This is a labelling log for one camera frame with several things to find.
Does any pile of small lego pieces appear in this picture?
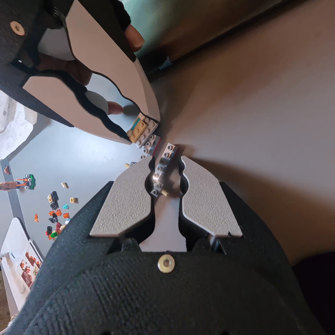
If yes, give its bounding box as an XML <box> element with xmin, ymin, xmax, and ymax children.
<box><xmin>46</xmin><ymin>191</ymin><xmax>72</xmax><ymax>241</ymax></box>

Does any white printed paper bag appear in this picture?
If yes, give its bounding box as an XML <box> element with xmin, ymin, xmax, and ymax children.
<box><xmin>0</xmin><ymin>90</ymin><xmax>37</xmax><ymax>160</ymax></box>

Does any dark cloth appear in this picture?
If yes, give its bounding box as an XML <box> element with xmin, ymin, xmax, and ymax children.
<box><xmin>293</xmin><ymin>251</ymin><xmax>335</xmax><ymax>335</ymax></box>

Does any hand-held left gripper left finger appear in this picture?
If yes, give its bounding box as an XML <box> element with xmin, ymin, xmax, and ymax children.
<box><xmin>90</xmin><ymin>156</ymin><xmax>157</xmax><ymax>242</ymax></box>

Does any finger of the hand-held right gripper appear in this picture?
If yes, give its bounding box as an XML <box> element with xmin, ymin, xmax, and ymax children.
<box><xmin>23</xmin><ymin>71</ymin><xmax>132</xmax><ymax>145</ymax></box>
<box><xmin>65</xmin><ymin>0</ymin><xmax>161</xmax><ymax>123</ymax></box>

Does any person's right hand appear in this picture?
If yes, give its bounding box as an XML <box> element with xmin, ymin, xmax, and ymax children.
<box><xmin>37</xmin><ymin>24</ymin><xmax>146</xmax><ymax>116</ymax></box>

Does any white book stand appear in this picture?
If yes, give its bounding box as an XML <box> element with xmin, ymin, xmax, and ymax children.
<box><xmin>0</xmin><ymin>217</ymin><xmax>45</xmax><ymax>318</ymax></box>

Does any grey lego beam frame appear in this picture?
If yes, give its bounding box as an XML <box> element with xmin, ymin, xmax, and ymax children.
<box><xmin>125</xmin><ymin>134</ymin><xmax>179</xmax><ymax>197</ymax></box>

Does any lego campfire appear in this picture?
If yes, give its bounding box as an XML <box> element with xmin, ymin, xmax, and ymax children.
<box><xmin>16</xmin><ymin>174</ymin><xmax>36</xmax><ymax>190</ymax></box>

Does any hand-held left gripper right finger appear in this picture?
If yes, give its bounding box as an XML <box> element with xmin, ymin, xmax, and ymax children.
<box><xmin>178</xmin><ymin>156</ymin><xmax>243</xmax><ymax>240</ymax></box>

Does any sticker sheet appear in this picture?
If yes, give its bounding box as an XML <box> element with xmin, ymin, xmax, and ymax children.
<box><xmin>17</xmin><ymin>239</ymin><xmax>43</xmax><ymax>288</ymax></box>

